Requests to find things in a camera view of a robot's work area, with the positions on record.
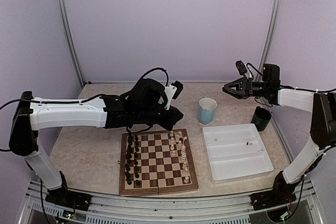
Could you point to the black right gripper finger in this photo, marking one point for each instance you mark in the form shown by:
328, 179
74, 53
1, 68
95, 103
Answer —
234, 93
236, 84

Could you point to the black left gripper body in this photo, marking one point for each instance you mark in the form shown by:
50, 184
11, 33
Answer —
164, 122

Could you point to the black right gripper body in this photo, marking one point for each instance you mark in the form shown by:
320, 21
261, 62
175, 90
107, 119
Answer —
250, 84

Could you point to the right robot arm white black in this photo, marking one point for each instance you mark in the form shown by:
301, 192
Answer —
321, 105

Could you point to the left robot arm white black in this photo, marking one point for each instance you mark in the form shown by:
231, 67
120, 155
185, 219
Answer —
147, 103

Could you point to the cream chess piece in tray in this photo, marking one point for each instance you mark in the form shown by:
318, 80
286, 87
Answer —
249, 144

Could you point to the row of black chess pieces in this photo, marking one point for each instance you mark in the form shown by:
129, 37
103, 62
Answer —
132, 170

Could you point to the dark green mug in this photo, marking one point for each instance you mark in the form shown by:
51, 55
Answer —
261, 118

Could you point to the light blue mug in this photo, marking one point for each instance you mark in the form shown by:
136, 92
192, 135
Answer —
206, 110

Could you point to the wooden chessboard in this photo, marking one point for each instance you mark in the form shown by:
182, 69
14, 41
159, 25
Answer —
161, 173

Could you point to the white plastic divided tray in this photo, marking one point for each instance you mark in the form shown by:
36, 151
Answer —
230, 159

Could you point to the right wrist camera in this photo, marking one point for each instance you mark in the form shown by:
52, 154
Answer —
241, 67

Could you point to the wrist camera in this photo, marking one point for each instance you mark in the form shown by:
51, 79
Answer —
178, 89
241, 67

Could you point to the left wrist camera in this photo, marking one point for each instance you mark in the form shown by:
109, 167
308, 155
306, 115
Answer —
178, 89

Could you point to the right aluminium corner post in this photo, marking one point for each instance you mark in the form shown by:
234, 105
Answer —
270, 32

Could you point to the aluminium corner post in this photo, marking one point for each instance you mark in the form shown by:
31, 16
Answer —
270, 32
70, 43

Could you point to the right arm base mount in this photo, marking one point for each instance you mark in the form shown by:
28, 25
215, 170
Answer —
281, 193

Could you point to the front aluminium rail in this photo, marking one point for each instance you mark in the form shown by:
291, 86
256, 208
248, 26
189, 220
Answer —
108, 208

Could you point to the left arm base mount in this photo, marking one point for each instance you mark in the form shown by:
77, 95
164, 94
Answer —
62, 196

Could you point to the left aluminium corner post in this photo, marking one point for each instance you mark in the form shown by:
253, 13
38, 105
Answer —
70, 43

